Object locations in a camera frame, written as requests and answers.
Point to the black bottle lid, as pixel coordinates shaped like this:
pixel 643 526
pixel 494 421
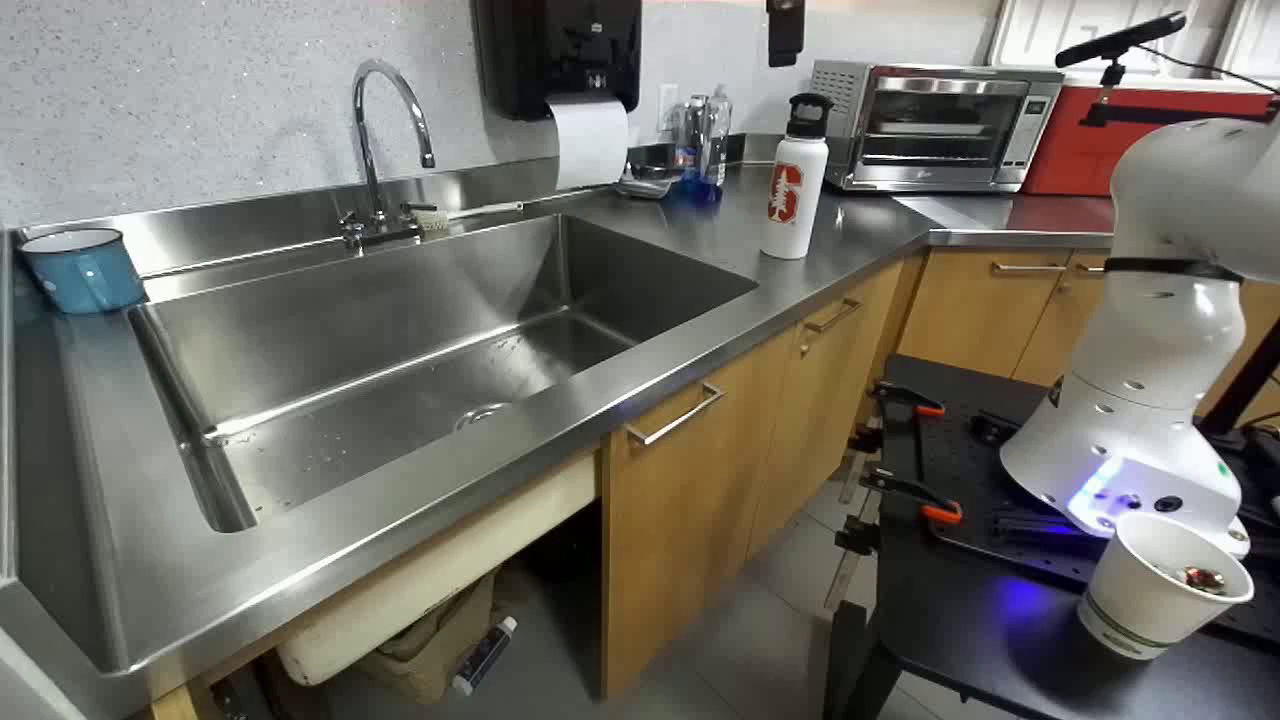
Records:
pixel 811 114

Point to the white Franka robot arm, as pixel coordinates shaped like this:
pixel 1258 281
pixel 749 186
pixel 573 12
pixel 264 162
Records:
pixel 1161 334

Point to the white bottle with red print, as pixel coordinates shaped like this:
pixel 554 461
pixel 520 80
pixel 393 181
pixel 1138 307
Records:
pixel 795 202

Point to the clear soap bottle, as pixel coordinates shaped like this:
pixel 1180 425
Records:
pixel 704 133

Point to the wooden base cabinet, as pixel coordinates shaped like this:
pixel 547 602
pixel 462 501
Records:
pixel 721 534

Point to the steel bowl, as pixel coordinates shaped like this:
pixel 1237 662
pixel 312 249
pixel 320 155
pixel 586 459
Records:
pixel 655 168

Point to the white paper towel sheet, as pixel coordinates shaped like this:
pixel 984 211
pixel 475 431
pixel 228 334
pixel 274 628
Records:
pixel 588 146

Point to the stainless steel sink basin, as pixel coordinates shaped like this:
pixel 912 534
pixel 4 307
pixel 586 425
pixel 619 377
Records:
pixel 403 373

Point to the black paper towel dispenser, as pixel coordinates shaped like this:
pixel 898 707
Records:
pixel 547 53

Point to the black cylinder under sink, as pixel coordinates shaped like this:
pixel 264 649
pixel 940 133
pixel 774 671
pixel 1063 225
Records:
pixel 483 656

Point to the chrome gooseneck faucet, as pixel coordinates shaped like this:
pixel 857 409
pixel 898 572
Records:
pixel 363 120

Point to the silver toaster oven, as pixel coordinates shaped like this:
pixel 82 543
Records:
pixel 933 125

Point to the black robot table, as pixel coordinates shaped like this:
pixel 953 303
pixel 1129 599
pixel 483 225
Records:
pixel 960 613

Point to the red box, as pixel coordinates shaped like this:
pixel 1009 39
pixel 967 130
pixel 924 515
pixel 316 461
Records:
pixel 1066 155

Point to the white paper cup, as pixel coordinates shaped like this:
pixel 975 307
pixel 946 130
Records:
pixel 1153 594

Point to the blue tipped faucet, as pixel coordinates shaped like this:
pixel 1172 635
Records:
pixel 82 274

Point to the black wall-mounted device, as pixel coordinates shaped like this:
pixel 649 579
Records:
pixel 784 31

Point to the black camera on stand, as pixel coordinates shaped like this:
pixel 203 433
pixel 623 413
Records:
pixel 1117 43

